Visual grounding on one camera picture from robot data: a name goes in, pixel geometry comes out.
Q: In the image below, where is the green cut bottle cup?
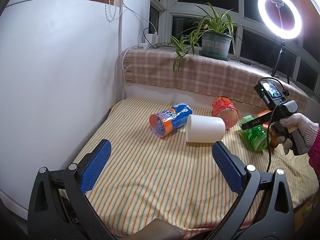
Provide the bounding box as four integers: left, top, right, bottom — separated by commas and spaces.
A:
240, 115, 271, 152

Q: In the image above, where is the orange paper cup back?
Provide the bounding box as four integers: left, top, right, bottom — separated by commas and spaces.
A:
253, 108, 271, 118

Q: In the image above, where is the orange paper cup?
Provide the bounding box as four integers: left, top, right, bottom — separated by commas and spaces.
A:
253, 108, 271, 118
268, 122, 286, 148

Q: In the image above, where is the orange paper cup front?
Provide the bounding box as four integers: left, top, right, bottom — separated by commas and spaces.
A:
268, 122, 286, 148

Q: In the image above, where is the red cut bottle cup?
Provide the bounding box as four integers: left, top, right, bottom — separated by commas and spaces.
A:
212, 96, 239, 129

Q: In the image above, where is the right hand white knit glove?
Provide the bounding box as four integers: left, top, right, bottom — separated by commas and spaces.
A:
280, 113, 319, 157

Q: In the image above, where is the striped yellow table cloth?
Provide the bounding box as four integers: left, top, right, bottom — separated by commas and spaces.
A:
58, 96, 320, 233

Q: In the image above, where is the black usb hub on sill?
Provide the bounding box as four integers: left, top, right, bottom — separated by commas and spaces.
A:
239, 60, 252, 66

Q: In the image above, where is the potted spider plant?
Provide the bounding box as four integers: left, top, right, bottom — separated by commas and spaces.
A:
149, 2, 241, 71

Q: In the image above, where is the plaid beige sill cloth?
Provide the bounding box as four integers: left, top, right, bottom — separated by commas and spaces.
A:
121, 47, 308, 111

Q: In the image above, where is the brown sleeve cuff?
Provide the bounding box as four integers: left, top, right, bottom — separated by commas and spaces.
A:
125, 218, 185, 240

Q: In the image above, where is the white cabinet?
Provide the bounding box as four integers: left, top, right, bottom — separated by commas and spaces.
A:
0, 0, 153, 221

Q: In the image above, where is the white power strip with chargers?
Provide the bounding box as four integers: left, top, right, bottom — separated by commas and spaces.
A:
138, 28, 159, 49

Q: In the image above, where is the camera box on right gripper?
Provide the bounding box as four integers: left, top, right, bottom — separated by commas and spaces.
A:
254, 77, 286, 110

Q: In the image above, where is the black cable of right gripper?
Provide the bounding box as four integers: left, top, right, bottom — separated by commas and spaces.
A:
265, 104, 283, 173

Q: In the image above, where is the ring light on tripod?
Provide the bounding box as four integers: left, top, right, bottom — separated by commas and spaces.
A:
258, 0, 302, 77

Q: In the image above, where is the white bead cord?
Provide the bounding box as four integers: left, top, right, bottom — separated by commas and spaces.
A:
104, 0, 121, 22

